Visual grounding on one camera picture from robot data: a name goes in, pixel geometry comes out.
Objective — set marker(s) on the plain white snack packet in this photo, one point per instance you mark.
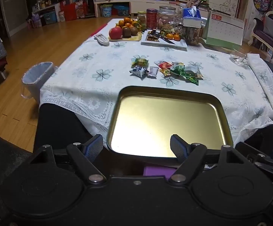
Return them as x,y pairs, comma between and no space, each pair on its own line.
191,68

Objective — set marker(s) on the red bag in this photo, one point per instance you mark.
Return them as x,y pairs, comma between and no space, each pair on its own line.
74,11

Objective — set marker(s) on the white rectangular plate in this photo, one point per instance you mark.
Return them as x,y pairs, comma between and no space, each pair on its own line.
174,44

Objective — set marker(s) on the person's right leg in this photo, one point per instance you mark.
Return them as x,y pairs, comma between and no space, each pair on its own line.
268,134

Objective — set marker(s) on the brown kiwi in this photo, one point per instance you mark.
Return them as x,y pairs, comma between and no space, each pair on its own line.
134,31
126,32

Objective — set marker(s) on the white remote control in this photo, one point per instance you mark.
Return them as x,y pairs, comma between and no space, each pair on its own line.
101,40

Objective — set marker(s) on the pile of tangerines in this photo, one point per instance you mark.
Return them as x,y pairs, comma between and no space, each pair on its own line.
127,22

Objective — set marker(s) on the red white snack packet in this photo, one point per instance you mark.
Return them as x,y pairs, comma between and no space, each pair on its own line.
163,64

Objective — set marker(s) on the teal storage box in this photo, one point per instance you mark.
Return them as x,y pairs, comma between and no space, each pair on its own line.
49,17

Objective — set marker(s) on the clear glass bowl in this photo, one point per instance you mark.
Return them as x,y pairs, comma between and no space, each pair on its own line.
238,57

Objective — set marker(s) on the small white snack packet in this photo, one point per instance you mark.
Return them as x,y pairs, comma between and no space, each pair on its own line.
153,70

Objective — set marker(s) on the round colourful wall decoration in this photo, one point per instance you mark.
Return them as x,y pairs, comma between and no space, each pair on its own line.
261,2

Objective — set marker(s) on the yellow white snack packet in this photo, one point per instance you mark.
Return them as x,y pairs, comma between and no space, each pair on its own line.
177,63

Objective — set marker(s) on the brown wrapped sweets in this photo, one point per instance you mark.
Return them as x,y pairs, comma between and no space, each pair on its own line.
153,38

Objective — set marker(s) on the yellow green snack packet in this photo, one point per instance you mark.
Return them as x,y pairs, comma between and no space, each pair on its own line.
140,62

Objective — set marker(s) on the gold metal tin tray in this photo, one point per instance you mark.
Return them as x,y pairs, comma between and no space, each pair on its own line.
162,117

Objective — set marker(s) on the gold snack packet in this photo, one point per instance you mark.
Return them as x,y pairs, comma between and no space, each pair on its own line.
165,72

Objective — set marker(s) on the blue white snack packet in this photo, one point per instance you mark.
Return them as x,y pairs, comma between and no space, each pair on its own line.
138,71

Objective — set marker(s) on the small glass jar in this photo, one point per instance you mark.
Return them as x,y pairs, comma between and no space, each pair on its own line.
142,17

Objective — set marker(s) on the red pomegranate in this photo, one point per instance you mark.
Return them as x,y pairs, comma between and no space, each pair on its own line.
115,33

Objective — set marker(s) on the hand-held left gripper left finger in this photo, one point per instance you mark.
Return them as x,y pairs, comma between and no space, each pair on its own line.
93,146

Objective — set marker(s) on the single tangerine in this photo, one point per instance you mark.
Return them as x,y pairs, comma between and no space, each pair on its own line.
176,37
169,36

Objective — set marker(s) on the large glass jar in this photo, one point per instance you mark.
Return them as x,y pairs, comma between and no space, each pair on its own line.
166,17

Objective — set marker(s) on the black knife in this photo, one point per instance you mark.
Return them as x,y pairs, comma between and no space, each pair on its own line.
162,37

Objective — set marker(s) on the red tin can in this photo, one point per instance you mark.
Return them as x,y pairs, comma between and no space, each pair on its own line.
152,18

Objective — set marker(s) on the grey trash bin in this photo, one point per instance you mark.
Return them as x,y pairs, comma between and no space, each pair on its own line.
36,84

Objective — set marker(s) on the white floral tablecloth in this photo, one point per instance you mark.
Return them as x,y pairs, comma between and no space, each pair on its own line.
103,91

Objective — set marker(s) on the desk calendar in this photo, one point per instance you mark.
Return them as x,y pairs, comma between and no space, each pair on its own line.
224,31

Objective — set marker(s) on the white low shelf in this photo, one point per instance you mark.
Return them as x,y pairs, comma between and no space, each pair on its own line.
141,4

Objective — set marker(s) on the yellow cutting board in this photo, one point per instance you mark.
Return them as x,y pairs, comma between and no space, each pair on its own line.
138,37

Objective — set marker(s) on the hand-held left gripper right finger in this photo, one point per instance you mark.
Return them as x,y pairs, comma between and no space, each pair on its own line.
177,146

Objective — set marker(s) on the ornate armchair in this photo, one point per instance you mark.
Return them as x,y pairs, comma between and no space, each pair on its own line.
271,31

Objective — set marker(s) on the patterned cup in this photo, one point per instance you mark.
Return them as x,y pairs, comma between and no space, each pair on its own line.
193,36

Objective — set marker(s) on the blue white tissue box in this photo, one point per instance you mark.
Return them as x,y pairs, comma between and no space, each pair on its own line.
192,17

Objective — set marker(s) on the person's left leg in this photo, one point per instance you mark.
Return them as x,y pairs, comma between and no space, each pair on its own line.
56,129

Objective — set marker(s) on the person's leg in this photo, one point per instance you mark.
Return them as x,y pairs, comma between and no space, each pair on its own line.
56,129
268,134

